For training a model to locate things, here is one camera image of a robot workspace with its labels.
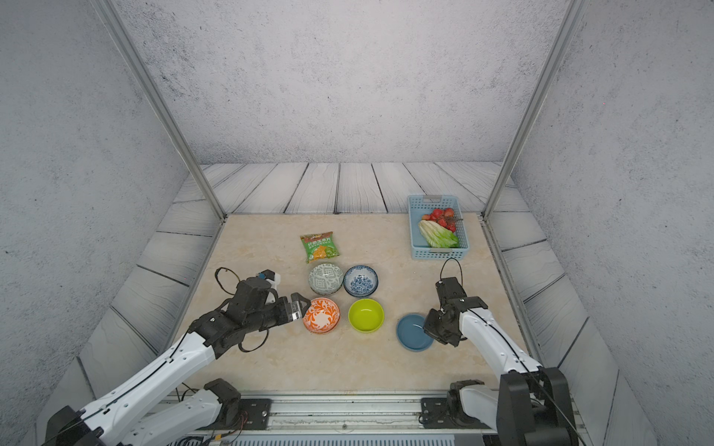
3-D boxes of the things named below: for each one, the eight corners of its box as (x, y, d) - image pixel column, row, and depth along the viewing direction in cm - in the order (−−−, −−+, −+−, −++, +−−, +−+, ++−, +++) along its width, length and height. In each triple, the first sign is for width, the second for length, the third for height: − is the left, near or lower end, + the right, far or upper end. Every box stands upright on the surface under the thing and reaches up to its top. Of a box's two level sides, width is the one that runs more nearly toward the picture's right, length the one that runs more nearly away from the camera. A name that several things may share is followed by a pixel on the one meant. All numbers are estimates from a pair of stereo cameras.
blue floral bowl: (343, 301, 96) (342, 292, 92) (345, 274, 103) (344, 265, 99) (378, 300, 96) (379, 292, 92) (377, 274, 103) (378, 265, 99)
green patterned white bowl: (306, 283, 100) (303, 275, 96) (327, 266, 105) (325, 257, 101) (326, 301, 95) (324, 293, 91) (347, 282, 100) (346, 274, 96)
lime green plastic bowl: (348, 334, 89) (347, 328, 86) (349, 305, 95) (348, 298, 92) (384, 333, 89) (385, 328, 86) (383, 304, 95) (383, 298, 92)
